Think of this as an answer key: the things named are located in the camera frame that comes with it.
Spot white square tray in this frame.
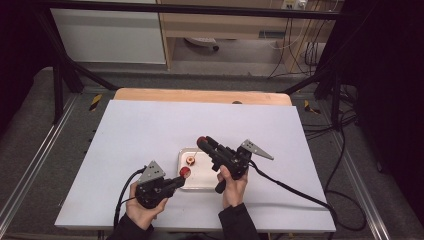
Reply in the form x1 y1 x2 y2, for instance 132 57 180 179
176 147 222 191

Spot aluminium floor rail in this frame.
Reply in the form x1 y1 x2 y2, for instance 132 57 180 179
0 94 81 231
328 131 392 240

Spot white power strip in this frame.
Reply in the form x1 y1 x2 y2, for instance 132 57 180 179
281 0 308 11

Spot hanging black cables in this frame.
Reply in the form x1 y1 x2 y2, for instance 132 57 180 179
267 16 323 80

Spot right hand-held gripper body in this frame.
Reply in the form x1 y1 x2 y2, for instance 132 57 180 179
212 138 275 195

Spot person's left hand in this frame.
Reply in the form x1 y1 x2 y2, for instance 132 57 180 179
125 181 170 231

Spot right hand-held gripper cable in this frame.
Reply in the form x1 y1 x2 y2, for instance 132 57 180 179
248 159 368 240

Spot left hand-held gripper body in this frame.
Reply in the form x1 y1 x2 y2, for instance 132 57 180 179
134 160 178 211

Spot person's right hand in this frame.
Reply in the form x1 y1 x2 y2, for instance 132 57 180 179
216 166 250 210

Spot wooden table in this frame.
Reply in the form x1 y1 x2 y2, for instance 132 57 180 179
113 87 293 107

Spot bundle of black floor cables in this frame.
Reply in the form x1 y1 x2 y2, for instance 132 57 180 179
301 83 360 142

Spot hand-held gripper cable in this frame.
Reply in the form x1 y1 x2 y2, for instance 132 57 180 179
248 159 368 240
113 166 148 230

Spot yellow black floor tape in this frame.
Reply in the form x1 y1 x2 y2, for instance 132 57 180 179
303 99 322 115
88 93 103 112

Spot left hand-held gripper cable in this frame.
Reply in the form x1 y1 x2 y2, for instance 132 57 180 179
113 166 148 230

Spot black curtain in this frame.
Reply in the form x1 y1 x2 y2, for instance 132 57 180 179
0 0 56 139
339 0 424 228

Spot black metal frame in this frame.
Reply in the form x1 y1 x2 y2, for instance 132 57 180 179
33 0 346 131

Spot white cabinet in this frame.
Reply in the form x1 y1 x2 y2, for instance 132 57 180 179
48 0 167 65

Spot wooden desk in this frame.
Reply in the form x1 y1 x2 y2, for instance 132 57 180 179
156 0 338 73

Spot white chair base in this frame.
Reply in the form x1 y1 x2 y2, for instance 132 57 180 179
184 36 221 53

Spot white board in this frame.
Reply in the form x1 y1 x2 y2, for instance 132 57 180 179
54 99 337 233

